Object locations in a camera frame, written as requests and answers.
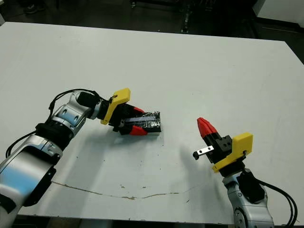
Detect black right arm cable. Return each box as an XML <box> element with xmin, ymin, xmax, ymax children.
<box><xmin>257</xmin><ymin>179</ymin><xmax>299</xmax><ymax>226</ymax></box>

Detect black taped box lid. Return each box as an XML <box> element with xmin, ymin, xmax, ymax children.
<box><xmin>123</xmin><ymin>110</ymin><xmax>164</xmax><ymax>133</ymax></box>

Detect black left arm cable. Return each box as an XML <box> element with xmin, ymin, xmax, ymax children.
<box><xmin>4</xmin><ymin>88</ymin><xmax>105</xmax><ymax>159</ymax></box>

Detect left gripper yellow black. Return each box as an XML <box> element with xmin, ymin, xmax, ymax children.
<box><xmin>96</xmin><ymin>87</ymin><xmax>148</xmax><ymax>136</ymax></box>

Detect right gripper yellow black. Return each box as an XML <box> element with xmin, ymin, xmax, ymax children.
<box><xmin>192</xmin><ymin>118</ymin><xmax>254</xmax><ymax>178</ymax></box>

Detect white cabinet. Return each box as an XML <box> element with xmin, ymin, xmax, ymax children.
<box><xmin>251</xmin><ymin>0</ymin><xmax>304</xmax><ymax>24</ymax></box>

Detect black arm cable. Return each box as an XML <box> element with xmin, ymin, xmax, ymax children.
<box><xmin>257</xmin><ymin>179</ymin><xmax>299</xmax><ymax>226</ymax></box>
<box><xmin>4</xmin><ymin>88</ymin><xmax>105</xmax><ymax>159</ymax></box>

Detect black wheeled stand leg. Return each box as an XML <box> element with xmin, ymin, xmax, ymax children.
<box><xmin>180</xmin><ymin>9</ymin><xmax>192</xmax><ymax>34</ymax></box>

